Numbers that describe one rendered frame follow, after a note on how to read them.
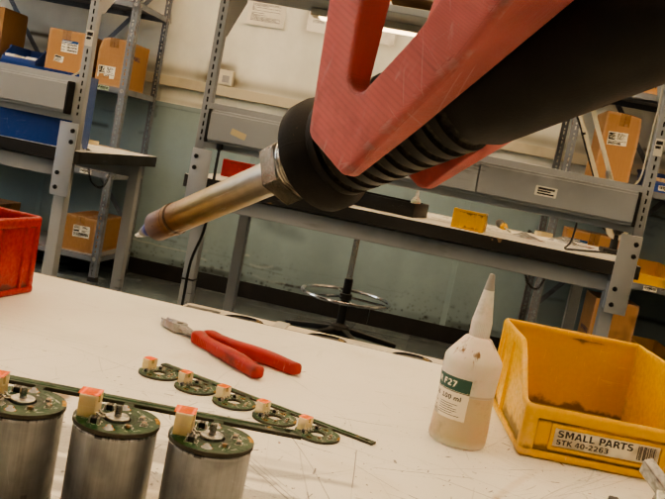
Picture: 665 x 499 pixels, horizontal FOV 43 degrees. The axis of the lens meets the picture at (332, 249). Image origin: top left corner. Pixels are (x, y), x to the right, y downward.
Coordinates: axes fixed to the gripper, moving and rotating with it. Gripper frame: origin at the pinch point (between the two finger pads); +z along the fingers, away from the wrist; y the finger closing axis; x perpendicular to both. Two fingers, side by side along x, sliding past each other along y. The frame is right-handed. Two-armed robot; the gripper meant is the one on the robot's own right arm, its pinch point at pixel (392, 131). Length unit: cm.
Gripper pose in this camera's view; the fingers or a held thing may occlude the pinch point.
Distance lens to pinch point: 16.9
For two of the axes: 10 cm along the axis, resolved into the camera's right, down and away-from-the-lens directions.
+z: -4.9, 7.5, 4.4
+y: -7.1, -0.5, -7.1
